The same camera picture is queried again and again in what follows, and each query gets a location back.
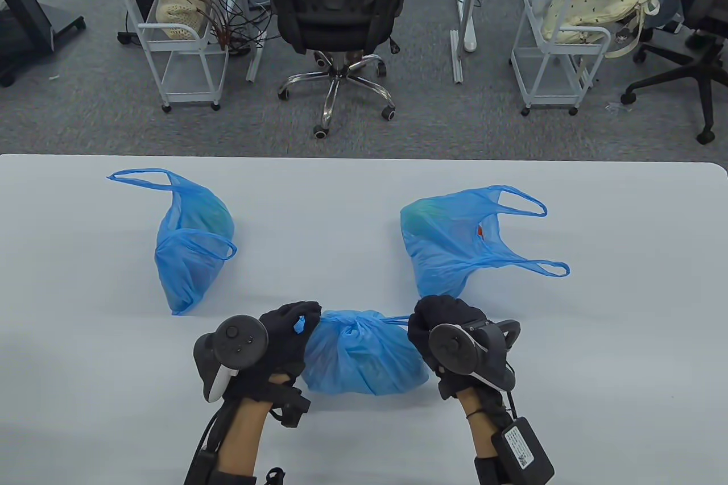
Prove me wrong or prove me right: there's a person's right hand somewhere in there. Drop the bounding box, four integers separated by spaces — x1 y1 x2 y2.
408 296 490 400

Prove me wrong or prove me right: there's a plain black battery box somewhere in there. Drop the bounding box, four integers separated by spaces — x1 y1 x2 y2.
183 451 217 485

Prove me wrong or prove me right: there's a person's right forearm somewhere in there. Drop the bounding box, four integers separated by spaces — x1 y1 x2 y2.
458 388 501 460

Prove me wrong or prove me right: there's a person's left forearm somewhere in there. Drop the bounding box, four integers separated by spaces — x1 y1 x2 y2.
219 397 271 477

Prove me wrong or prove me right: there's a person's left hand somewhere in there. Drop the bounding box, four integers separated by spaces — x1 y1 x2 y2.
225 301 323 403

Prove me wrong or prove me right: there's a black rolling stand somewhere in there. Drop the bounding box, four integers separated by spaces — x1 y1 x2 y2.
0 0 87 89

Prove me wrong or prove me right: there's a white metal cart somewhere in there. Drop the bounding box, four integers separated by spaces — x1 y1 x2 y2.
509 0 613 117
118 0 230 113

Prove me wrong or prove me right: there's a black battery box white label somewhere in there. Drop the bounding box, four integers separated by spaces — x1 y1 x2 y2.
489 417 555 485

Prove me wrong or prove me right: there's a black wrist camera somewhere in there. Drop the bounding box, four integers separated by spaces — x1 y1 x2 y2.
267 385 312 428

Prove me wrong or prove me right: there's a cream fabric bag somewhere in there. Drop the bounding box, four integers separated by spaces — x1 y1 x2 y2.
539 0 661 58

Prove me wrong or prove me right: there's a black cable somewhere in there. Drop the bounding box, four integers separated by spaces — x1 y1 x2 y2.
196 400 228 454

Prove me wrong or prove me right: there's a blue plastic bag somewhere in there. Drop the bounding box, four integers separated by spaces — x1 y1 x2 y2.
294 309 431 396
400 185 570 305
107 168 238 316

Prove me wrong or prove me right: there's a cream knitted bag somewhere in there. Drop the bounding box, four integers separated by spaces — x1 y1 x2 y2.
155 0 228 51

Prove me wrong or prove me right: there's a black mesh office chair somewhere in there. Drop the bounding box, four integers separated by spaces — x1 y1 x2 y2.
260 0 411 140

